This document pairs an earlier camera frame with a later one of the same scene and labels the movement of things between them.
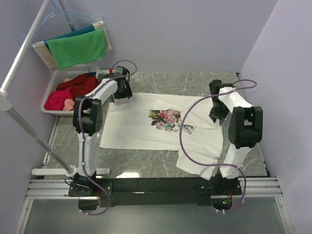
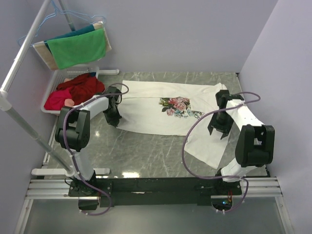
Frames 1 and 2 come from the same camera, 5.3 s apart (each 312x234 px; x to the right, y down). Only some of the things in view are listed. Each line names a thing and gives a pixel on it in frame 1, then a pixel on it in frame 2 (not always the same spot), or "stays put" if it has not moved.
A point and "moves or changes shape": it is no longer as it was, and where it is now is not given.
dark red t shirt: [80, 86] stays put
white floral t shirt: [158, 122] moves or changes shape
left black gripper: [126, 93] → [112, 121]
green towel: [78, 48] stays put
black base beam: [155, 192] stays put
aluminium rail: [252, 188] stays put
